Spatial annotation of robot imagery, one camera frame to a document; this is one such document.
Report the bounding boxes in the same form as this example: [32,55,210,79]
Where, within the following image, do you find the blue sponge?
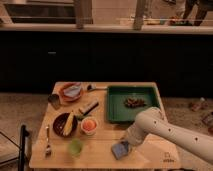
[111,141,130,160]

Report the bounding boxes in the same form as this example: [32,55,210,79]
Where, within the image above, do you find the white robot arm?
[124,107,213,165]

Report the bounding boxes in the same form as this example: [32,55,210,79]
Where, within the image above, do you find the black head white spoon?
[87,84,107,92]

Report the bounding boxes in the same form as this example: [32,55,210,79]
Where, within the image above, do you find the green plastic tray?
[106,86,160,123]

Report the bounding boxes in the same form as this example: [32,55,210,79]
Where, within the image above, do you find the brown food scraps pile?
[124,97,146,108]

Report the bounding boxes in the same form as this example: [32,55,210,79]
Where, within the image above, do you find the crumpled white blue cloth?
[63,84,81,98]

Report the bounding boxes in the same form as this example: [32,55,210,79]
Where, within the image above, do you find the cup with orange content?
[81,117,98,135]

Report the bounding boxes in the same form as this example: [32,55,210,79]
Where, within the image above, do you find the small metal cup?
[48,94,61,110]

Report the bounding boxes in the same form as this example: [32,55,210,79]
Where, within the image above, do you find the yellow corn cob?
[63,111,74,136]

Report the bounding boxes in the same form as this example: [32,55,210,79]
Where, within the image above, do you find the dark brown bowl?
[53,113,78,138]

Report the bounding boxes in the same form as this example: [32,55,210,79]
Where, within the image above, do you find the green translucent cup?
[68,138,83,157]

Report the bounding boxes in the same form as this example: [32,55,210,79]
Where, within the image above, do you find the dark long cabinet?
[0,31,213,98]

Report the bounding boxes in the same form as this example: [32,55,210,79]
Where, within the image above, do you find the metal fork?
[45,125,52,157]

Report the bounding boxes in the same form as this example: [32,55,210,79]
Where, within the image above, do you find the black handled knife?
[79,100,99,115]

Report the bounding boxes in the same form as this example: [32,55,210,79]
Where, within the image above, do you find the black chair frame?
[0,125,30,171]

